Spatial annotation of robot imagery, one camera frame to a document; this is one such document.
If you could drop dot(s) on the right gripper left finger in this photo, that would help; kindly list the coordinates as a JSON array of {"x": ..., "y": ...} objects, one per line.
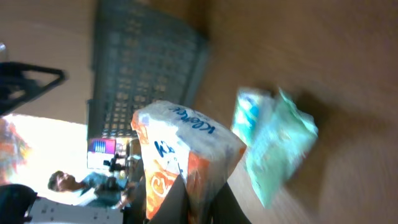
[{"x": 175, "y": 207}]

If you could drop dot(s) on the black frame object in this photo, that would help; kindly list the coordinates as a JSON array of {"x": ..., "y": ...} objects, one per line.
[{"x": 17, "y": 88}]

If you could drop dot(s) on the small green tissue packet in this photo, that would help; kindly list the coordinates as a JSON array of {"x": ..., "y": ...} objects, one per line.
[{"x": 251, "y": 105}]

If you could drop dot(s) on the small orange tissue packet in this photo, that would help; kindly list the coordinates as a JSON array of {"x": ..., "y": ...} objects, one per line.
[{"x": 177, "y": 141}]

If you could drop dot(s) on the grey plastic mesh basket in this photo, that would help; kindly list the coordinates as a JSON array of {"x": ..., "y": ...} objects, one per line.
[{"x": 140, "y": 55}]

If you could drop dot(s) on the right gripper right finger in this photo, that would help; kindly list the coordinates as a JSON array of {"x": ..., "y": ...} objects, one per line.
[{"x": 225, "y": 208}]

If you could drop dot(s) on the person in background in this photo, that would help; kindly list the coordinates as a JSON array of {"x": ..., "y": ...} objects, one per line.
[{"x": 109, "y": 191}]

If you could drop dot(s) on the teal wet wipes packet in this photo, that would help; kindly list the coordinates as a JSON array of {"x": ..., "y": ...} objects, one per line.
[{"x": 284, "y": 137}]

